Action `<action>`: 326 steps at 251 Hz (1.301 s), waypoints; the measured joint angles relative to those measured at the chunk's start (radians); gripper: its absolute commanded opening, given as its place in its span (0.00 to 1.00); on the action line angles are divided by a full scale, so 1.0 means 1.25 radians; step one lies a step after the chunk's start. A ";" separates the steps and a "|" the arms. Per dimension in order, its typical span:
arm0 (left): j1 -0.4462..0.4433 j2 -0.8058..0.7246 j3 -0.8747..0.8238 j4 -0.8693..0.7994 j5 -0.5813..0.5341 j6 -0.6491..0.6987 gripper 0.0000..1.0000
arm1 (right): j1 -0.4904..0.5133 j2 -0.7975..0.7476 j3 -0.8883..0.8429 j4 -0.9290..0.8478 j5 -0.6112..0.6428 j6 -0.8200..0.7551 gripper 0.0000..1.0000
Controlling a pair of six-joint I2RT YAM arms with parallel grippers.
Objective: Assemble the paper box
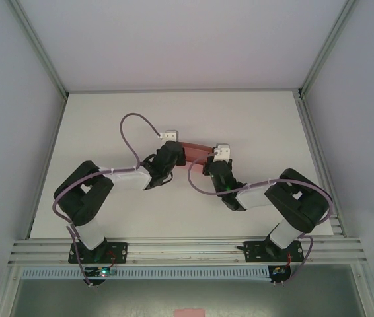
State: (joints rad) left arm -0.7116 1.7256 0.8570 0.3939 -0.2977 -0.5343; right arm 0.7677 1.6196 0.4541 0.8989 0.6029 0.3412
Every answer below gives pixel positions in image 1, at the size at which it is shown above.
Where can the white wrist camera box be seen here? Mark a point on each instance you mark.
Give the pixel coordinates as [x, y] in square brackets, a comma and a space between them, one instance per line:
[168, 134]
[222, 152]

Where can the pink cloth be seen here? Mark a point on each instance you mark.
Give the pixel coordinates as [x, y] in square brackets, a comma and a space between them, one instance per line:
[195, 153]

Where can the aluminium frame post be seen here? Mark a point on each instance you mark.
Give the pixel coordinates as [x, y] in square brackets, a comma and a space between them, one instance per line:
[327, 46]
[41, 53]

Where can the aluminium table side rail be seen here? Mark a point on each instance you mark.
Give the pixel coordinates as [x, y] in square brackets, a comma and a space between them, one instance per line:
[319, 165]
[48, 163]

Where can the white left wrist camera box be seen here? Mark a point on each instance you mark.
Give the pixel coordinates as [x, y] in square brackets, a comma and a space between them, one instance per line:
[168, 134]

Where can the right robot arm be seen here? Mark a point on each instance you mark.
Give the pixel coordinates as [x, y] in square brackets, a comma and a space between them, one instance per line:
[292, 201]

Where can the pink paper sheet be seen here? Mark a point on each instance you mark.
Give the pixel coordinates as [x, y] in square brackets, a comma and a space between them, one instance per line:
[189, 313]

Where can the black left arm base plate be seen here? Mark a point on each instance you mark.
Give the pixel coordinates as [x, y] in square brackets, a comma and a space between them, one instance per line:
[121, 252]

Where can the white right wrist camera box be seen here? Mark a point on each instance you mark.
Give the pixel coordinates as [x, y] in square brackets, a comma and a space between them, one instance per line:
[222, 152]

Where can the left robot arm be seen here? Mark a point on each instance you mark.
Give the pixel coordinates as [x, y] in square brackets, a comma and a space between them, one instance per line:
[88, 198]

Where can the aluminium arm base rail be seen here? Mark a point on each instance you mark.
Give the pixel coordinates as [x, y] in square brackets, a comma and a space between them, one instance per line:
[187, 246]

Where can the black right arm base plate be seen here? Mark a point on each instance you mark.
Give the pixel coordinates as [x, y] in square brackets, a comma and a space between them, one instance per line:
[253, 252]

